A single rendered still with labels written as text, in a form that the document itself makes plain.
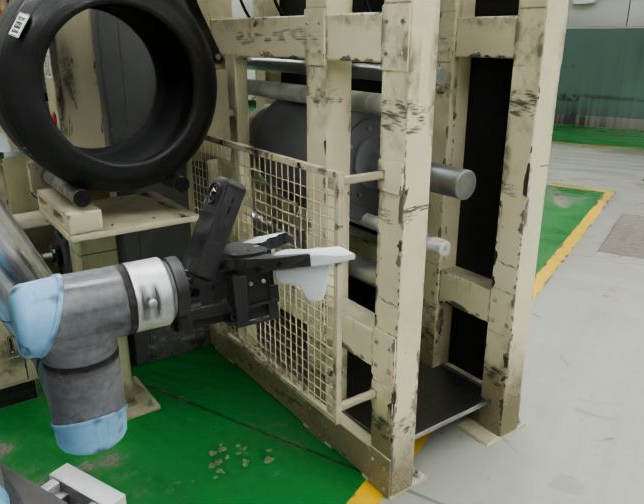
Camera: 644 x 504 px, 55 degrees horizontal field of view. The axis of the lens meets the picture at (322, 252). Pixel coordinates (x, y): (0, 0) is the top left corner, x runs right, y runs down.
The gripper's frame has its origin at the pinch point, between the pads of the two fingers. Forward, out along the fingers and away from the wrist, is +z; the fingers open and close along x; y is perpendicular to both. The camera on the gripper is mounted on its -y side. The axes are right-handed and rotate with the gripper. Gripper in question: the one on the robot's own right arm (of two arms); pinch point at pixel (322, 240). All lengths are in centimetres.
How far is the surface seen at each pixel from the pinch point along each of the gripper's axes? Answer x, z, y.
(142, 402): -155, 10, 85
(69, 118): -141, -2, -20
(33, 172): -140, -15, -4
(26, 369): -180, -25, 69
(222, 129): -138, 46, -12
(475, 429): -78, 103, 95
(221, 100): -137, 46, -22
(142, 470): -120, -1, 91
